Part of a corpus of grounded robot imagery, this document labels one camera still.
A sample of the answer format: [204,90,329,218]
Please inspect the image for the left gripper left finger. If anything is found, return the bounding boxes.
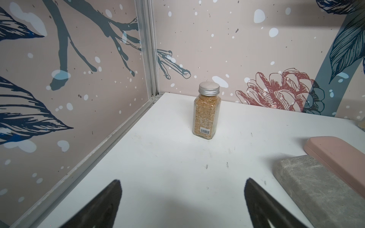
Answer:
[61,180,122,228]

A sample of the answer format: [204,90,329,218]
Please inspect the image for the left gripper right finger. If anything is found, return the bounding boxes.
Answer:
[244,178,306,228]

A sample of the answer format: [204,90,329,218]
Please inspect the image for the teal case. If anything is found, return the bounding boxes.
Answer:
[273,155,365,228]

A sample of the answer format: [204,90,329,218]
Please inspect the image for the pink glasses case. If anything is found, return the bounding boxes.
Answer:
[303,136,365,197]

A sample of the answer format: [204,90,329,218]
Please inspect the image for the brown spice jar on table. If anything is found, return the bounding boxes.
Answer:
[193,82,221,140]

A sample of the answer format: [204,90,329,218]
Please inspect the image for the small jar at back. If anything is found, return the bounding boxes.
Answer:
[357,119,365,131]

